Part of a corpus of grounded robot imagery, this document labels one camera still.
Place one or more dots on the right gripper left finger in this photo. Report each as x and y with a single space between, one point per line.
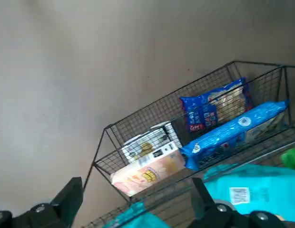
64 204

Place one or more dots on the green chips bag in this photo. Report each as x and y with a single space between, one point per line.
291 159

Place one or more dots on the long blue cookie packet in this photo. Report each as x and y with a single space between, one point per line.
233 133

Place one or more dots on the teal chips bag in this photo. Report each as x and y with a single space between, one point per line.
261 187
140 216

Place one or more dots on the blue cracker bag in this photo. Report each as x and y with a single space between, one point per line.
209 109

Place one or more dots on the pink snack box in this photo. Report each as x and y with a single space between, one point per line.
150 173

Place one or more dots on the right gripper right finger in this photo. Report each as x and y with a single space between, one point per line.
204 204

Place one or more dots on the white snack packet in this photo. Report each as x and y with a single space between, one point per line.
147 145

